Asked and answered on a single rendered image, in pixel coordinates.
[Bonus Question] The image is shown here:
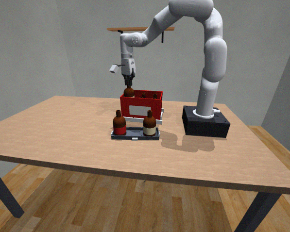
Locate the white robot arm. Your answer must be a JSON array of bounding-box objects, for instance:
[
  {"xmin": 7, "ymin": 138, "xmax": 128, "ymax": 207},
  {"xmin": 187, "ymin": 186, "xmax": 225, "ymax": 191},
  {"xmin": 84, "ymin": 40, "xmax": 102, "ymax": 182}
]
[{"xmin": 120, "ymin": 0, "xmax": 227, "ymax": 119}]

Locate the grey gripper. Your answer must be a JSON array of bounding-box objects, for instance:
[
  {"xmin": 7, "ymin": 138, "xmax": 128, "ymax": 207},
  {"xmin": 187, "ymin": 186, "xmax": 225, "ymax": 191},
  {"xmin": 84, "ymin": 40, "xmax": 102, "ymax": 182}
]
[{"xmin": 121, "ymin": 58, "xmax": 136, "ymax": 86}]

